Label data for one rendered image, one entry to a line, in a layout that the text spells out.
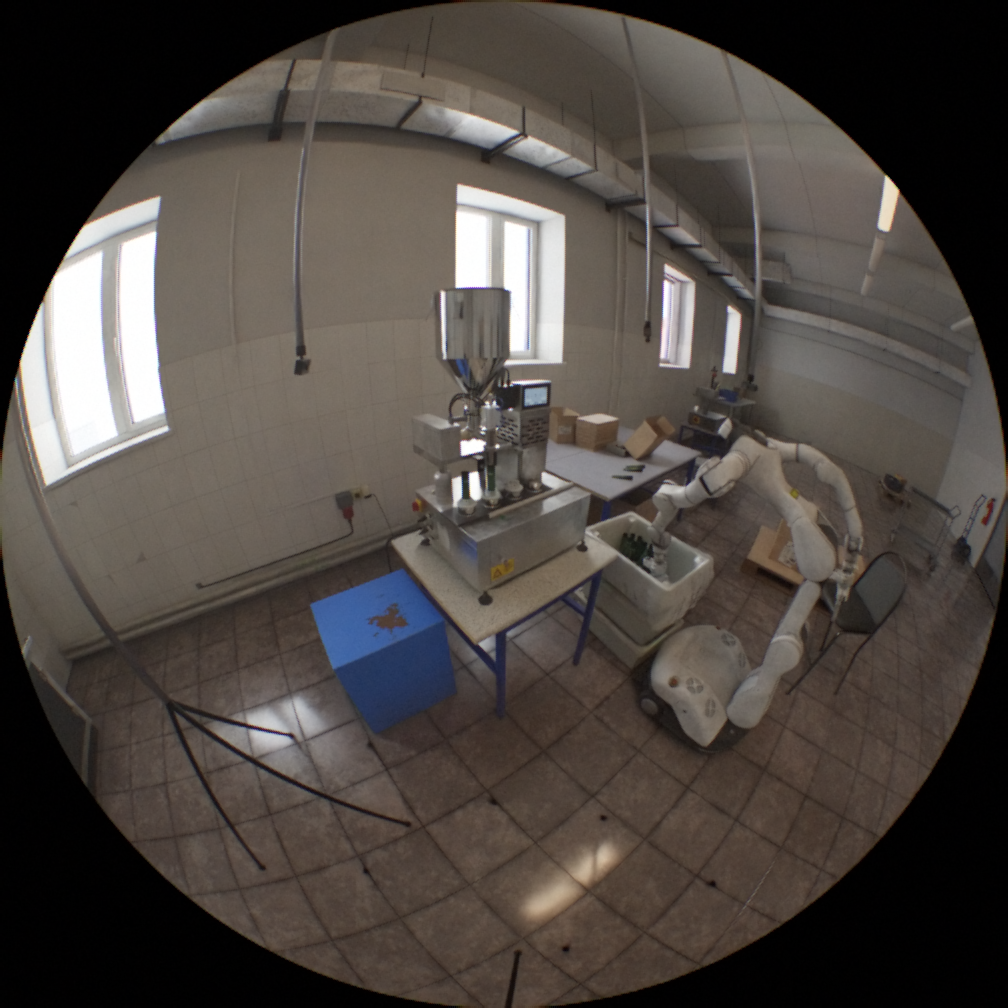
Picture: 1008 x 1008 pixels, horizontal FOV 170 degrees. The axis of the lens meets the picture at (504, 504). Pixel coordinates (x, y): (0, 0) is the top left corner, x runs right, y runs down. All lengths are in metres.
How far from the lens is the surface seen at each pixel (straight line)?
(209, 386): 2.45
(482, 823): 1.67
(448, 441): 1.22
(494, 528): 1.17
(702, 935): 1.90
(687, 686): 1.67
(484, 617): 1.22
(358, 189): 2.77
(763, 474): 1.29
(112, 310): 3.16
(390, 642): 1.39
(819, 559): 1.30
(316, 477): 2.57
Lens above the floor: 1.65
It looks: 28 degrees down
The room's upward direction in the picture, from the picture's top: straight up
